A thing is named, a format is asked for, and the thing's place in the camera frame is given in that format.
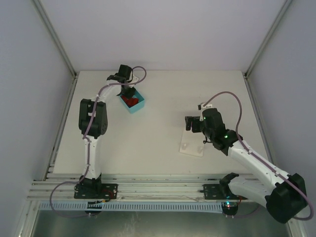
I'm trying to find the large red spring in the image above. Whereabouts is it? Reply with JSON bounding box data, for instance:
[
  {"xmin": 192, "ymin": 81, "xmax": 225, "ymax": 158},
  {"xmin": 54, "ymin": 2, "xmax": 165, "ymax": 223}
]
[{"xmin": 121, "ymin": 96, "xmax": 132, "ymax": 108}]

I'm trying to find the long red spring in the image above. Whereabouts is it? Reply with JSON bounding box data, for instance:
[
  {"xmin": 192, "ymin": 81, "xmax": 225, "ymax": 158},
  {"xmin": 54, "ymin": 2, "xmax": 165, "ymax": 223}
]
[{"xmin": 130, "ymin": 98, "xmax": 139, "ymax": 106}]

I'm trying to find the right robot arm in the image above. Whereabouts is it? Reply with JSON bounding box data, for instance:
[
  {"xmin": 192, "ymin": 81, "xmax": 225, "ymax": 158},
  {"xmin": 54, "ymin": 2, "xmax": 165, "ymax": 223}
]
[{"xmin": 185, "ymin": 108, "xmax": 310, "ymax": 224}]

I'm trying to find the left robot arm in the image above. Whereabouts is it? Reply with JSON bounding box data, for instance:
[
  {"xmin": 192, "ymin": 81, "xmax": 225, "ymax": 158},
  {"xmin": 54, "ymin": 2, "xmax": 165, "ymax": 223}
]
[{"xmin": 74, "ymin": 65, "xmax": 138, "ymax": 199}]

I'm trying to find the teal plastic bin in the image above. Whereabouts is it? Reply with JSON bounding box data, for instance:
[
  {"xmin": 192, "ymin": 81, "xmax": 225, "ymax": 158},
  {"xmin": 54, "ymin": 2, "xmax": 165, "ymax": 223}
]
[{"xmin": 119, "ymin": 90, "xmax": 145, "ymax": 114}]

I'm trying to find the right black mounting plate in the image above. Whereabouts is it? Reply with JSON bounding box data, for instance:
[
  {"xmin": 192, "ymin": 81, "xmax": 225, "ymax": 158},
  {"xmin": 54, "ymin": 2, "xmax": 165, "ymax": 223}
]
[{"xmin": 200, "ymin": 184, "xmax": 239, "ymax": 200}]

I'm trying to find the black mounting plate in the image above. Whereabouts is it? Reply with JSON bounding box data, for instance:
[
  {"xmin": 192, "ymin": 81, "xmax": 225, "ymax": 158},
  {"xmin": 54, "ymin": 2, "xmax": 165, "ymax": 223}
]
[
  {"xmin": 200, "ymin": 184, "xmax": 239, "ymax": 200},
  {"xmin": 74, "ymin": 184, "xmax": 118, "ymax": 199}
]

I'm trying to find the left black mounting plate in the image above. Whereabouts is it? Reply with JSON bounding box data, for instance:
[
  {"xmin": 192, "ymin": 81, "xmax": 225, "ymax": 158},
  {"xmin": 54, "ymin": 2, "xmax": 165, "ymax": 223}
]
[{"xmin": 74, "ymin": 184, "xmax": 118, "ymax": 199}]

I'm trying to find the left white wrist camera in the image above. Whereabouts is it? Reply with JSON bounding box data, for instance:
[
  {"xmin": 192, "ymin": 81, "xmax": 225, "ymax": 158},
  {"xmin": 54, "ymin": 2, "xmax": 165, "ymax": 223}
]
[{"xmin": 127, "ymin": 71, "xmax": 139, "ymax": 84}]

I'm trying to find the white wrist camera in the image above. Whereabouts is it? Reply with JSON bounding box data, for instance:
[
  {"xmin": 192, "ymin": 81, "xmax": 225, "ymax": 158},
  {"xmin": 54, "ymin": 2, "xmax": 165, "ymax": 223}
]
[
  {"xmin": 198, "ymin": 102, "xmax": 213, "ymax": 112},
  {"xmin": 127, "ymin": 71, "xmax": 139, "ymax": 84}
]

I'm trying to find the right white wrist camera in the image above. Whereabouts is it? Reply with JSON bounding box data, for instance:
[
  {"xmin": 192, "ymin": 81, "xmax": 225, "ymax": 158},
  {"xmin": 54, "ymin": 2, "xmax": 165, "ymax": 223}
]
[{"xmin": 198, "ymin": 102, "xmax": 213, "ymax": 112}]

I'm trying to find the white peg base plate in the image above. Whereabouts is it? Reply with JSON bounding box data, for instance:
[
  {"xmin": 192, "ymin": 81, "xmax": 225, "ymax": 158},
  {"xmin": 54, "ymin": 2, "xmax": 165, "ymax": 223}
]
[{"xmin": 179, "ymin": 129, "xmax": 204, "ymax": 158}]

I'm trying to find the white slotted cable duct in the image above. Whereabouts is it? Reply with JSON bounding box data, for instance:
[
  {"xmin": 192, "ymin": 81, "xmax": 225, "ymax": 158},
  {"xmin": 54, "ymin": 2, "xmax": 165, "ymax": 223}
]
[{"xmin": 39, "ymin": 201, "xmax": 222, "ymax": 214}]

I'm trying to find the aluminium rail frame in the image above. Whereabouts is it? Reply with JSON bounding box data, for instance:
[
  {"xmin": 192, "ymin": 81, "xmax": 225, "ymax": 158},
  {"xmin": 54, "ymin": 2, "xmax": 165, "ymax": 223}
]
[{"xmin": 26, "ymin": 71, "xmax": 294, "ymax": 203}]

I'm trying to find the left aluminium corner post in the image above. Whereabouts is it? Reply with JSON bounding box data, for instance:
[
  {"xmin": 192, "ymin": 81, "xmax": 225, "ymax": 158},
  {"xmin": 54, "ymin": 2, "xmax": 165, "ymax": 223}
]
[{"xmin": 31, "ymin": 0, "xmax": 77, "ymax": 78}]

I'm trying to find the aluminium corner post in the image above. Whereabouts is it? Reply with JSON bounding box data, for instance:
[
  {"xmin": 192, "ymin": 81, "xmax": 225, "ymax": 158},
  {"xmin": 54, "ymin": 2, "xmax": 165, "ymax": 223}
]
[
  {"xmin": 243, "ymin": 0, "xmax": 293, "ymax": 79},
  {"xmin": 31, "ymin": 0, "xmax": 77, "ymax": 78}
]

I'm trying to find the right aluminium corner post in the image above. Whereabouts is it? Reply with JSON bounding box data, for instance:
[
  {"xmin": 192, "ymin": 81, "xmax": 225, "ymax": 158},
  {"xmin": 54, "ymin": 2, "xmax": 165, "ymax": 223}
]
[{"xmin": 243, "ymin": 0, "xmax": 293, "ymax": 79}]

